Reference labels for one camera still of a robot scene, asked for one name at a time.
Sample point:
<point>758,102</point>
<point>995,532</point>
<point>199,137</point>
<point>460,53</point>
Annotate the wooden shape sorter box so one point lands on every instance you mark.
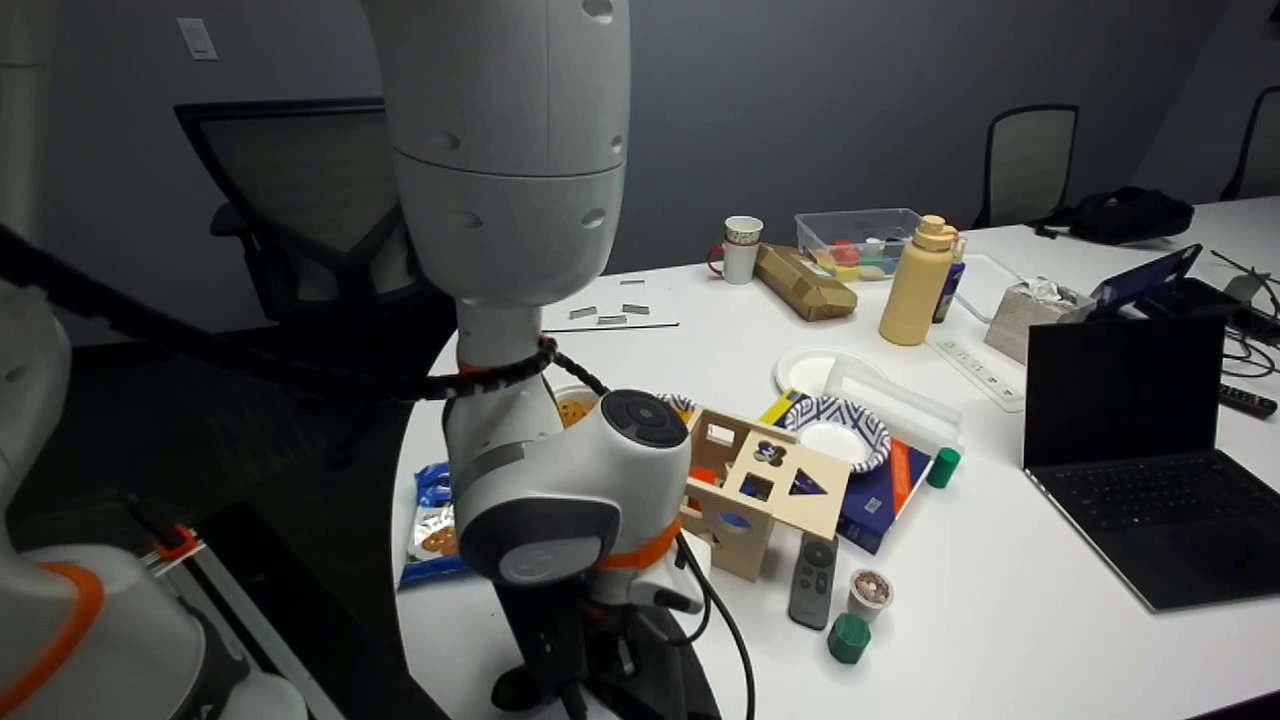
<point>763,495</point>

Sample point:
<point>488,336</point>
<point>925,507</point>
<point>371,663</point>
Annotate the white square container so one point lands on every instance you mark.
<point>1048,321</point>

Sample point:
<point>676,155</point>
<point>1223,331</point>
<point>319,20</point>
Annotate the white flat board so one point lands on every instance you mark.
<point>640,321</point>

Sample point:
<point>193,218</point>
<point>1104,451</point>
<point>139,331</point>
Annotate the brown rectangular box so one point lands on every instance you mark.
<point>807,283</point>

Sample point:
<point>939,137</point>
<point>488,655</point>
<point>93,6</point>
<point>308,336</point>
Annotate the clear plastic bin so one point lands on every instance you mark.
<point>852,233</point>

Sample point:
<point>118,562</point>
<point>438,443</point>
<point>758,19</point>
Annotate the bowl of orange snacks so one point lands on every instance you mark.
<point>577,407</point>

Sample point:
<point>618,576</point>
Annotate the white wall switch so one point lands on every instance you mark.
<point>199,38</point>

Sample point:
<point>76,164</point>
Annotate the small grey bar piece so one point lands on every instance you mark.
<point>581,313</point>
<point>637,308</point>
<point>610,321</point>

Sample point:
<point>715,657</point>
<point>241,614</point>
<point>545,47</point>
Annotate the blue tablet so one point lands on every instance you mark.
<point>1147,277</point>

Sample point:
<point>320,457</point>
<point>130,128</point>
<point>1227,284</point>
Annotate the small cup with brown lid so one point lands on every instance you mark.
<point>870,594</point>

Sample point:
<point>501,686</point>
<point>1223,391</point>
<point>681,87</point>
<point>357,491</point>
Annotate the blue pretzel snack bag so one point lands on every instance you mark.
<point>430,525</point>

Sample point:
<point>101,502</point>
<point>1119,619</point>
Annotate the blue and yellow book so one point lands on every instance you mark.
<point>880,502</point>

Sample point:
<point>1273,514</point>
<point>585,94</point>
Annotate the black mesh office chair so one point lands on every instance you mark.
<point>1258,142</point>
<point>1030,161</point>

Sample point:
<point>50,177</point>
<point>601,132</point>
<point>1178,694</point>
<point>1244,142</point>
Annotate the metal robot stand rail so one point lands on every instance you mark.
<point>224,603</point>

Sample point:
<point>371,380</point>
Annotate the white cup with red print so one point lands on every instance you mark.
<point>741,244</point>

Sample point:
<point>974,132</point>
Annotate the black open laptop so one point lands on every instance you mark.
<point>1134,443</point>

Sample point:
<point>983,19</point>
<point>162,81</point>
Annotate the grey remote control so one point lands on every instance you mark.
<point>813,583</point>

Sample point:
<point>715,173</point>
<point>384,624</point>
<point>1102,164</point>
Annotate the black backpack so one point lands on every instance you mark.
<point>1131,212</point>

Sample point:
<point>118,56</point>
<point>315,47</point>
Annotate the green cylinder block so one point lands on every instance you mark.
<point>848,636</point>
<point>946,466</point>

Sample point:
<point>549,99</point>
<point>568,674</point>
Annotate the large black office chair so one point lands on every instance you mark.
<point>302,202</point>

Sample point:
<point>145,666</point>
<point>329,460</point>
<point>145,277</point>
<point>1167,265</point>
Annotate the white power strip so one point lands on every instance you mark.
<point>977,370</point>

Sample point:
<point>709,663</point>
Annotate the tan squeeze bottle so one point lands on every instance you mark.
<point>918,284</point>

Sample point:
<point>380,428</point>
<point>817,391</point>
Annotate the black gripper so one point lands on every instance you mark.
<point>572,640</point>

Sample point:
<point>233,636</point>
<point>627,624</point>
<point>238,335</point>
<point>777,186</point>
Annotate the red toy piece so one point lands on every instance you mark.
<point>846,253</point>

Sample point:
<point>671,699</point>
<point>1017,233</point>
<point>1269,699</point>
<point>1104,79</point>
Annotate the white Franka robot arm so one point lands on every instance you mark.
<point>507,173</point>

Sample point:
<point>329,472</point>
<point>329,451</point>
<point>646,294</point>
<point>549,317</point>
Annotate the black remote control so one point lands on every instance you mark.
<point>1250,401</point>

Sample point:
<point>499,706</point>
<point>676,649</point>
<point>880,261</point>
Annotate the white round plate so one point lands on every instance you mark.
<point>807,370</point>

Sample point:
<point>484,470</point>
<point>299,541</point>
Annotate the blue patterned bowl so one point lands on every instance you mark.
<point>836,435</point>

